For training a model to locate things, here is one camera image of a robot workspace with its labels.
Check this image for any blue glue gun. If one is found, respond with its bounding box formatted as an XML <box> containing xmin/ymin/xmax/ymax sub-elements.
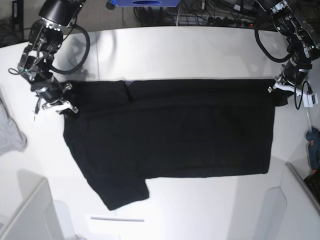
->
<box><xmin>305</xmin><ymin>127</ymin><xmax>320</xmax><ymax>170</ymax></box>

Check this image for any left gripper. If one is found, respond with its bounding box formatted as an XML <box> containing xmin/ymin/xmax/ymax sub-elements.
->
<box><xmin>267</xmin><ymin>65</ymin><xmax>313</xmax><ymax>107</ymax></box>

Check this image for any white table slot plate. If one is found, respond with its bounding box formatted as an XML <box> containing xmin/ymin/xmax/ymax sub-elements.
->
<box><xmin>86</xmin><ymin>215</ymin><xmax>146</xmax><ymax>235</ymax></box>

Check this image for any grey cloth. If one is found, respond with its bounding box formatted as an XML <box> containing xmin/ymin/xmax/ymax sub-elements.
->
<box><xmin>0</xmin><ymin>91</ymin><xmax>28</xmax><ymax>156</ymax></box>

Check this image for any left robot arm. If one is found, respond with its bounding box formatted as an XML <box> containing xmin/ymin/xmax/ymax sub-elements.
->
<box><xmin>254</xmin><ymin>0</ymin><xmax>320</xmax><ymax>109</ymax></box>

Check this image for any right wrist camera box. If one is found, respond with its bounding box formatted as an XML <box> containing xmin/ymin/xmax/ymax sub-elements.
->
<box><xmin>30</xmin><ymin>110</ymin><xmax>42</xmax><ymax>125</ymax></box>

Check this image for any white cabinet left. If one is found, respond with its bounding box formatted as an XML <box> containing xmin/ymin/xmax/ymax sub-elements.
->
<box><xmin>0</xmin><ymin>169</ymin><xmax>65</xmax><ymax>240</ymax></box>

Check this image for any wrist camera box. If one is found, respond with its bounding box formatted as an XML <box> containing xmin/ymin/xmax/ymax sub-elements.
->
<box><xmin>302</xmin><ymin>92</ymin><xmax>319</xmax><ymax>108</ymax></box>
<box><xmin>30</xmin><ymin>110</ymin><xmax>42</xmax><ymax>125</ymax></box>

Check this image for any black keyboard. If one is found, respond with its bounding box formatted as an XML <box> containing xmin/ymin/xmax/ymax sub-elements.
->
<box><xmin>304</xmin><ymin>171</ymin><xmax>320</xmax><ymax>202</ymax></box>

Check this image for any white partition right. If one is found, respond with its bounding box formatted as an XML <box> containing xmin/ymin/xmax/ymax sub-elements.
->
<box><xmin>263</xmin><ymin>163</ymin><xmax>320</xmax><ymax>240</ymax></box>

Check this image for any blue plastic box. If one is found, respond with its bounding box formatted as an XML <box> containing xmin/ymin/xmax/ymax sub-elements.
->
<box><xmin>111</xmin><ymin>0</ymin><xmax>180</xmax><ymax>7</ymax></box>

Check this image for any black T-shirt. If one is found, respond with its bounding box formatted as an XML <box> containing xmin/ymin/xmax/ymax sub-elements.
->
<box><xmin>63</xmin><ymin>79</ymin><xmax>277</xmax><ymax>210</ymax></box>

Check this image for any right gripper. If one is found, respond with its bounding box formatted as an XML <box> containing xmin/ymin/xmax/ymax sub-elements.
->
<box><xmin>31</xmin><ymin>79</ymin><xmax>80</xmax><ymax>123</ymax></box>

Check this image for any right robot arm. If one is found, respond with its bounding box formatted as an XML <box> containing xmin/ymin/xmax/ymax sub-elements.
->
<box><xmin>8</xmin><ymin>0</ymin><xmax>91</xmax><ymax>118</ymax></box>

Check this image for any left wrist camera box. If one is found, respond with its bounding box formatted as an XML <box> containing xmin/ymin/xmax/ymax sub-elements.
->
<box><xmin>302</xmin><ymin>92</ymin><xmax>319</xmax><ymax>108</ymax></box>

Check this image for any clear glue stick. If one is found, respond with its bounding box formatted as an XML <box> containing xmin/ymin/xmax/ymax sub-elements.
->
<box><xmin>303</xmin><ymin>107</ymin><xmax>313</xmax><ymax>133</ymax></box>

